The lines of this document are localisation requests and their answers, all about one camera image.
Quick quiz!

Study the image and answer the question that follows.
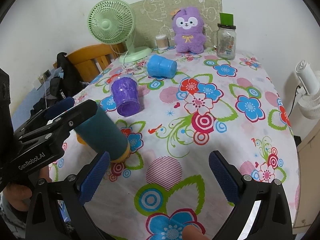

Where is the glass jar mug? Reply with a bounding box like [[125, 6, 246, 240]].
[[213, 23, 236, 60]]

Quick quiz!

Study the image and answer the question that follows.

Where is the dark teal cup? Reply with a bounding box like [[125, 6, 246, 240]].
[[75, 106, 131, 163]]

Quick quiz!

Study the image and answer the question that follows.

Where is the orange cup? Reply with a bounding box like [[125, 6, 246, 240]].
[[77, 132, 130, 163]]

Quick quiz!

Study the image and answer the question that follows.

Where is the black bag on chair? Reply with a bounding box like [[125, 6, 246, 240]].
[[30, 52, 88, 117]]

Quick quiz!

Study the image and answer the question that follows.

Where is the blue cup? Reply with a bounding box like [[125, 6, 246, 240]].
[[146, 55, 177, 79]]

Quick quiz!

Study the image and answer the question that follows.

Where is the wall socket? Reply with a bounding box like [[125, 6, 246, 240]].
[[43, 70, 52, 80]]

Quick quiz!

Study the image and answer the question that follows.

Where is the cotton swab container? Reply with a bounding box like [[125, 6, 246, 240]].
[[155, 34, 169, 50]]

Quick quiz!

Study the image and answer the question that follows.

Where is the purple plush toy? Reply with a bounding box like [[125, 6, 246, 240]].
[[172, 7, 206, 54]]

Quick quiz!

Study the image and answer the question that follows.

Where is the green card in jar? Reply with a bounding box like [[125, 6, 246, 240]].
[[220, 12, 234, 26]]

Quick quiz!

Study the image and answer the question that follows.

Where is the floral tablecloth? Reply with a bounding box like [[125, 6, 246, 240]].
[[48, 45, 301, 240]]

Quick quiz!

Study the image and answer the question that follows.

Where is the orange wooden chair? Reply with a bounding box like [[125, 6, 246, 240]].
[[62, 43, 125, 82]]

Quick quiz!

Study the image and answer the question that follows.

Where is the right hand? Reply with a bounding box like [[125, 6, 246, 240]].
[[182, 225, 209, 240]]

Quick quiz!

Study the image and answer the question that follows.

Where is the left hand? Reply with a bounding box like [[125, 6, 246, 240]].
[[2, 166, 52, 212]]

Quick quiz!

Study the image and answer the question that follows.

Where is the white fan cable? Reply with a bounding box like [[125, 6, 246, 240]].
[[109, 44, 148, 72]]

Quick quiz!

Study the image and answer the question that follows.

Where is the white clip fan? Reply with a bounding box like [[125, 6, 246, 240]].
[[289, 60, 319, 120]]

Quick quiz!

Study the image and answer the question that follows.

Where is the green desk fan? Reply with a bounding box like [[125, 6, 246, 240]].
[[87, 0, 152, 64]]

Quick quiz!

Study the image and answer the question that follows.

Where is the purple cup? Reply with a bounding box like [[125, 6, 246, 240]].
[[110, 75, 140, 117]]

